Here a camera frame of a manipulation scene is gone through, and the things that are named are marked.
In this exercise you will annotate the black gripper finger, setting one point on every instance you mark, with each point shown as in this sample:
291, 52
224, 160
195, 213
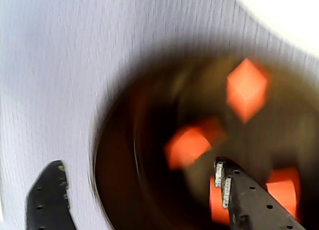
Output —
249, 207
47, 202

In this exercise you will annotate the red cube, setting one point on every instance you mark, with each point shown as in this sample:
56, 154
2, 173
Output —
284, 192
216, 212
246, 90
189, 145

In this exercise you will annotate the white round plate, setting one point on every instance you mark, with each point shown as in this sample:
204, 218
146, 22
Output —
286, 11

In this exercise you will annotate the black metal bucket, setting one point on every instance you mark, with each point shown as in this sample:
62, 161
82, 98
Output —
139, 190

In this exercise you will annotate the blue woven cloth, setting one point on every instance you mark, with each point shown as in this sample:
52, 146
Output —
62, 65

